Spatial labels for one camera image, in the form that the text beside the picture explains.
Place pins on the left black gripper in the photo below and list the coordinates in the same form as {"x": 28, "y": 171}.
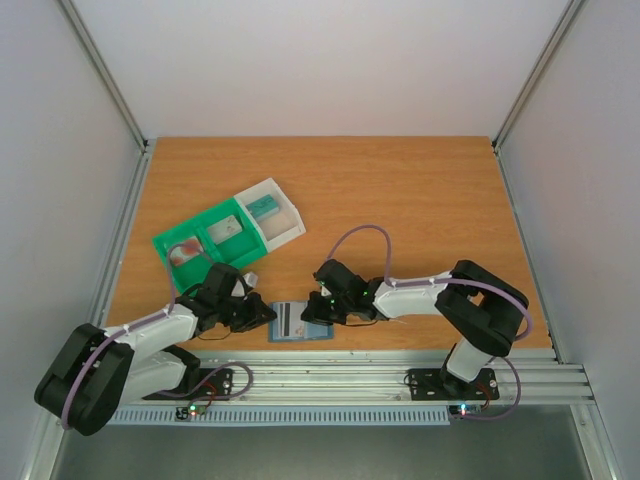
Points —
{"x": 256, "y": 319}

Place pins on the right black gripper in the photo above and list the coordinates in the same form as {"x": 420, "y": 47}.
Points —
{"x": 324, "y": 308}

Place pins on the blue card holder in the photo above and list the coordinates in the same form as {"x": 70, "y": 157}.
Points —
{"x": 313, "y": 332}

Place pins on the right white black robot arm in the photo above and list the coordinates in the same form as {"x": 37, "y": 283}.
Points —
{"x": 489, "y": 314}

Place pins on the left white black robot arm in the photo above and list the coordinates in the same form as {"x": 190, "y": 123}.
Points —
{"x": 98, "y": 370}

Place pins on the striped card in holder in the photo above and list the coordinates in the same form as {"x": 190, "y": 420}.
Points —
{"x": 290, "y": 324}

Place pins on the white card in middle compartment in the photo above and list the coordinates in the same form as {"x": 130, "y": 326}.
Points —
{"x": 224, "y": 229}

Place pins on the red patterned card in bin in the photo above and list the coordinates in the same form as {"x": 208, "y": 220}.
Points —
{"x": 184, "y": 251}

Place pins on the teal card stack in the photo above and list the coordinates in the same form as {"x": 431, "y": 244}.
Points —
{"x": 263, "y": 207}

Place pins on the white plastic bin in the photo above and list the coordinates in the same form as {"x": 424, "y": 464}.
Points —
{"x": 279, "y": 229}

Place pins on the left small circuit board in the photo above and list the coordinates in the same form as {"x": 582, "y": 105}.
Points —
{"x": 190, "y": 412}

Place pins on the small circuit board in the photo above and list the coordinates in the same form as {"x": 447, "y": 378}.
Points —
{"x": 463, "y": 410}
{"x": 190, "y": 412}

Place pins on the right small circuit board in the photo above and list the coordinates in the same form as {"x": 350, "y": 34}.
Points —
{"x": 463, "y": 410}

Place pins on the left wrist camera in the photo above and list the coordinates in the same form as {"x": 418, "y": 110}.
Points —
{"x": 251, "y": 279}

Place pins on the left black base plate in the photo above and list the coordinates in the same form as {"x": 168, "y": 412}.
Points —
{"x": 218, "y": 384}

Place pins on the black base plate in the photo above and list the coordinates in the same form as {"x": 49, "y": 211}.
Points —
{"x": 428, "y": 384}
{"x": 218, "y": 384}

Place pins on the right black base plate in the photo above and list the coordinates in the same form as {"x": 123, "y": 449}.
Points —
{"x": 428, "y": 384}

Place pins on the grey slotted cable duct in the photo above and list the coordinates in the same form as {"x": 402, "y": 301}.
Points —
{"x": 272, "y": 416}

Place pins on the front aluminium rail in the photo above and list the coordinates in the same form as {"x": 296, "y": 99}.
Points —
{"x": 352, "y": 377}

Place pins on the left aluminium frame post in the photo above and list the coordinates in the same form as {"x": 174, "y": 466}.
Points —
{"x": 90, "y": 48}

